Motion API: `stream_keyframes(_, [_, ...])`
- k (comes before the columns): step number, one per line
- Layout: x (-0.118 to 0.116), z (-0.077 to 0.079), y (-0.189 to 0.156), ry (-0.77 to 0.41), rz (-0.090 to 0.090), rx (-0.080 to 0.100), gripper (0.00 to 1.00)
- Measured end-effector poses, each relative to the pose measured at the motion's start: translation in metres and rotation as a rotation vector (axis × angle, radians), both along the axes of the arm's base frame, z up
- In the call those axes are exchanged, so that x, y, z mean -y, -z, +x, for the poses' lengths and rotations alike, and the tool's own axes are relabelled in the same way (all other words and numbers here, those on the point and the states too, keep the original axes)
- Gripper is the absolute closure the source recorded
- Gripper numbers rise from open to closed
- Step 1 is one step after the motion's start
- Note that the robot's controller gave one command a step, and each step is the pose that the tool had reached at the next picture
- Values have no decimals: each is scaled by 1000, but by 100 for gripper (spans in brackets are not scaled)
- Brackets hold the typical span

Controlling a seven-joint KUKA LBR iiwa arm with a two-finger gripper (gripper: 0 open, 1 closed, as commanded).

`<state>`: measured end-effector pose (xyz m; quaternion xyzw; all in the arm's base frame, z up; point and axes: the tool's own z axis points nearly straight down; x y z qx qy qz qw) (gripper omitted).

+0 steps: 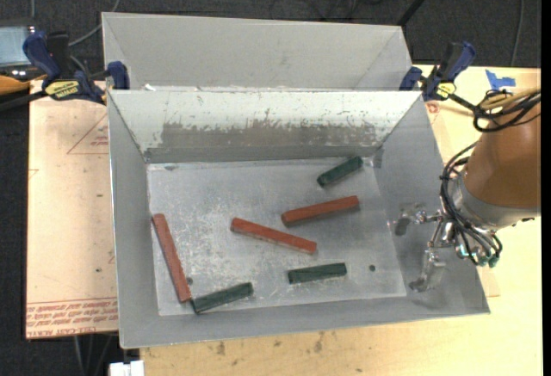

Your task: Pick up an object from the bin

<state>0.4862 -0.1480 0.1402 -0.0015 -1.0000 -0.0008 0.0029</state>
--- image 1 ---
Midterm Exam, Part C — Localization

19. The grey metal bin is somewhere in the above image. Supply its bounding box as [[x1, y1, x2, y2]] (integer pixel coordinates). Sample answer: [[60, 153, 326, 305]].
[[101, 11, 492, 350]]

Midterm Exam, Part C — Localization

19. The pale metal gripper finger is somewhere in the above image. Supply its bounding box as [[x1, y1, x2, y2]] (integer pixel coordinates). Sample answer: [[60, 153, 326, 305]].
[[408, 248, 447, 293], [393, 206, 435, 237]]

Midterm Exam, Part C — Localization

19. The brown cardboard board red print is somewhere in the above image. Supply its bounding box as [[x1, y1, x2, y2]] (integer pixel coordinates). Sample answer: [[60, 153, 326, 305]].
[[25, 79, 120, 341]]

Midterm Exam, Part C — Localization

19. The dark green flat block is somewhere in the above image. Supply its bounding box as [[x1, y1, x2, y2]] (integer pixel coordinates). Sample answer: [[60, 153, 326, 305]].
[[316, 156, 365, 189], [287, 262, 349, 286], [190, 281, 256, 316]]

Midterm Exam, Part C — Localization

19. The red-brown flat block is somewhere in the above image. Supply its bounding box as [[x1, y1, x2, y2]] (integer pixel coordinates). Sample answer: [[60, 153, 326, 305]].
[[281, 194, 362, 228], [151, 213, 194, 305], [230, 217, 319, 256]]

